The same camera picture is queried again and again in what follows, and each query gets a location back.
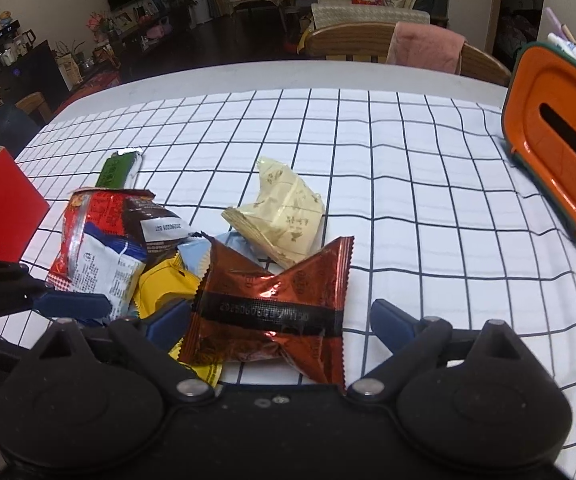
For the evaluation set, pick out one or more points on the yellow snack packet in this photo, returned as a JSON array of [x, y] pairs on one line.
[[160, 282]]

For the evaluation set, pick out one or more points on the black cabinet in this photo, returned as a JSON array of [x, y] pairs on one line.
[[28, 80]]

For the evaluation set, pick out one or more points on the table with crochet cloth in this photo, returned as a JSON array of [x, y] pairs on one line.
[[368, 12]]

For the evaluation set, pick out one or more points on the cream snack packet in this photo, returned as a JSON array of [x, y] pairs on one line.
[[283, 210]]

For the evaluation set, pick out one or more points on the orange plastic container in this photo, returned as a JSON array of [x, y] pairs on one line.
[[553, 125]]

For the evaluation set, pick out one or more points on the dark blue cloth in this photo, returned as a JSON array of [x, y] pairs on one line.
[[3, 127]]

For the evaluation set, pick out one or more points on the small wooden stool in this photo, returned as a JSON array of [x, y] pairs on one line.
[[33, 105]]

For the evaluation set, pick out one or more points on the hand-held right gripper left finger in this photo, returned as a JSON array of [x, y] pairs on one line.
[[168, 322]]

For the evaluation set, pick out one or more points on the dark brown snack packet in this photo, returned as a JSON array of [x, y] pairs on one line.
[[160, 230]]

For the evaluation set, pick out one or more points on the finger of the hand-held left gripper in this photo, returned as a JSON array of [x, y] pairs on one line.
[[75, 305], [85, 322]]

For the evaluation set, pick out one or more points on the red cardboard box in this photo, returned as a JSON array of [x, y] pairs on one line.
[[0, 210]]

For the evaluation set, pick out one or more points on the pink towel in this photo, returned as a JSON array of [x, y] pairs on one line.
[[425, 47]]

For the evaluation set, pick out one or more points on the red foil snack packet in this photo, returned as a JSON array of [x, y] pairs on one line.
[[70, 240]]

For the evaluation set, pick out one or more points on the coffee table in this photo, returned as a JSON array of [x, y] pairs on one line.
[[255, 0]]

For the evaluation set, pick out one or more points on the white and blue snack packet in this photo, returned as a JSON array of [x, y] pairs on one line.
[[110, 270]]

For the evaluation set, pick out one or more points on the green foil snack bar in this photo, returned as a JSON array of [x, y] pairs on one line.
[[118, 170]]

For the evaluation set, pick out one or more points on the pink flowers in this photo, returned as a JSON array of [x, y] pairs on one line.
[[99, 24]]

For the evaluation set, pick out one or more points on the copper red foil packet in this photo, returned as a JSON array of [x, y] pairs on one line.
[[278, 310]]

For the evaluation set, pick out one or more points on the white checked tablecloth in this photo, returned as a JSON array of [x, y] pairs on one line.
[[418, 185]]

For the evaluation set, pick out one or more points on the light blue snack packet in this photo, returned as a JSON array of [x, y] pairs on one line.
[[193, 255]]

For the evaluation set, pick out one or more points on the wooden chair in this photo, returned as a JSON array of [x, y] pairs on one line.
[[348, 42]]

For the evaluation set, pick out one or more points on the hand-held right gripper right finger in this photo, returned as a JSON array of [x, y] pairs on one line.
[[390, 322]]

